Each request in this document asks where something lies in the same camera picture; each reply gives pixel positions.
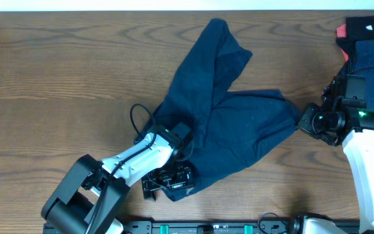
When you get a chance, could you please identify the navy blue shorts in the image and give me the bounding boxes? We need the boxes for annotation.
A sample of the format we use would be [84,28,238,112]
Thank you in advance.
[134,18,302,202]

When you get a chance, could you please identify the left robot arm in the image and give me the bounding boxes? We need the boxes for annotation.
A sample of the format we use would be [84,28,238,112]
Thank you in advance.
[41,123,195,233]

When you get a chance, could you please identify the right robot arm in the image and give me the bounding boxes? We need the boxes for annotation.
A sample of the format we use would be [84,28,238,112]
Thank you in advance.
[297,75,374,233]

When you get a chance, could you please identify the black garment with red trim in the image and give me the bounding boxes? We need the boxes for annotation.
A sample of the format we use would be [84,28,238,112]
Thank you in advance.
[336,16,374,75]

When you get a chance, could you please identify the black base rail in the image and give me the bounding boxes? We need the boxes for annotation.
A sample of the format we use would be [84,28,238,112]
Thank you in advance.
[107,214,293,234]

